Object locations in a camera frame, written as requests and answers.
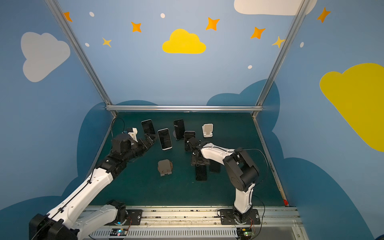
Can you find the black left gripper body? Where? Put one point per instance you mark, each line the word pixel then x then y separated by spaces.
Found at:
pixel 143 144

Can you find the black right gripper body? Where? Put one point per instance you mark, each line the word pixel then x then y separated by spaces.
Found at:
pixel 199 162

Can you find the white phone stand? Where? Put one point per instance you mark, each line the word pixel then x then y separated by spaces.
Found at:
pixel 208 130

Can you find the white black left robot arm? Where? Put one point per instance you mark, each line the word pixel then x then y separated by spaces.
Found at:
pixel 63 223

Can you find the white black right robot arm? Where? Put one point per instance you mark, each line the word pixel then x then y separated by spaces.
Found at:
pixel 241 169

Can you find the white-edged phone on stand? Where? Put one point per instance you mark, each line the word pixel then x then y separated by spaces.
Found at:
pixel 165 139

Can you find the purple phone on black stand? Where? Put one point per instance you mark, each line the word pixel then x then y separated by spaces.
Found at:
pixel 189 135

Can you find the round wooden phone stand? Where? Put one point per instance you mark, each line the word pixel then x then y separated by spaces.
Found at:
pixel 165 167

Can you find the horizontal aluminium back bar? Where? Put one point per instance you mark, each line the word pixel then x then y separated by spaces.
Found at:
pixel 142 108

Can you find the left circuit board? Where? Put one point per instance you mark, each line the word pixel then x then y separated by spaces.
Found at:
pixel 119 232

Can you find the circuit board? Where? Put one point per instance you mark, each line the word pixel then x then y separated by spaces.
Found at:
pixel 119 232
pixel 245 234

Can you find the right circuit board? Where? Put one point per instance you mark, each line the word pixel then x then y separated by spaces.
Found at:
pixel 245 234

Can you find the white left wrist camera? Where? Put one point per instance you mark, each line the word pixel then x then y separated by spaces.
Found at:
pixel 133 132

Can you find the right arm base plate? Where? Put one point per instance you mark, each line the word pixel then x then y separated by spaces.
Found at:
pixel 228 217

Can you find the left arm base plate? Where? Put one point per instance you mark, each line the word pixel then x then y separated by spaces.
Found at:
pixel 133 216

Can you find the aluminium rail front frame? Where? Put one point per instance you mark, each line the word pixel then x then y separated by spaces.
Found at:
pixel 202 223

